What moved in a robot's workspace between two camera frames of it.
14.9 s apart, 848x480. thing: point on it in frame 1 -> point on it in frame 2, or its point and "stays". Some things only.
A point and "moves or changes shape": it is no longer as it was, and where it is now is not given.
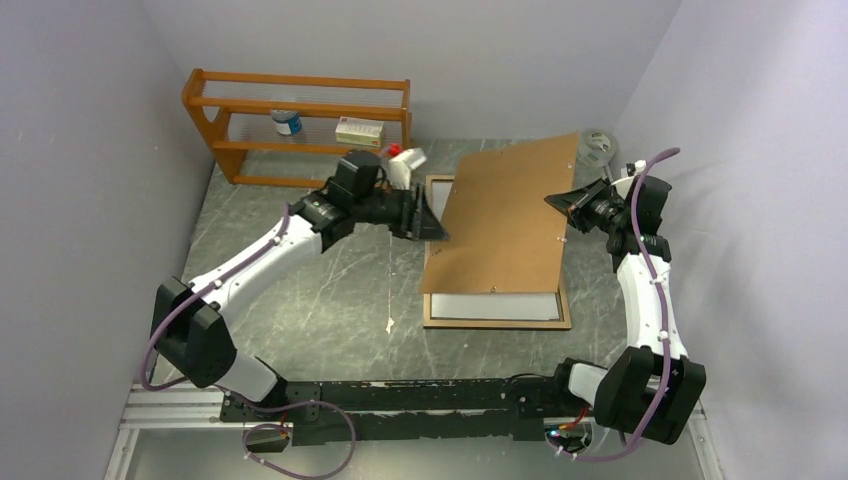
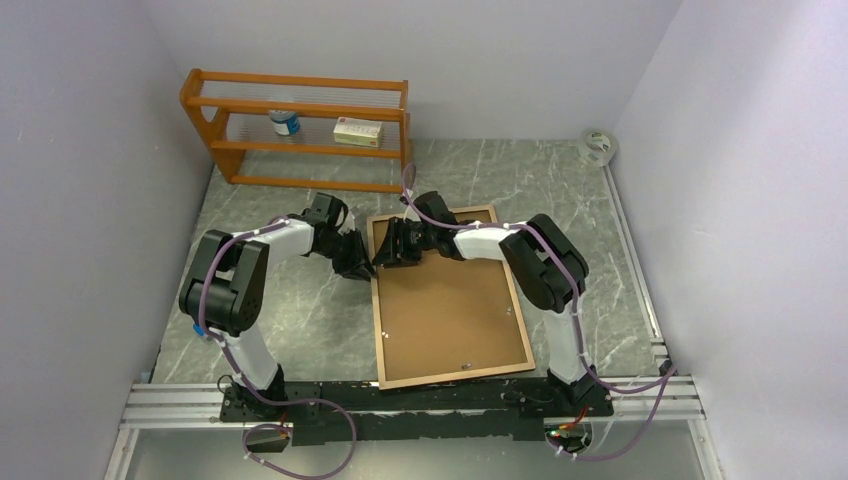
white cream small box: (359, 131) stays
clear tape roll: (597, 147) stays
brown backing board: (502, 234) -> (443, 315)
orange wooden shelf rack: (325, 115) stays
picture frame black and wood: (429, 324) moves or changes shape
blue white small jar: (287, 122) stays
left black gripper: (416, 217) -> (357, 265)
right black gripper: (568, 202) -> (391, 253)
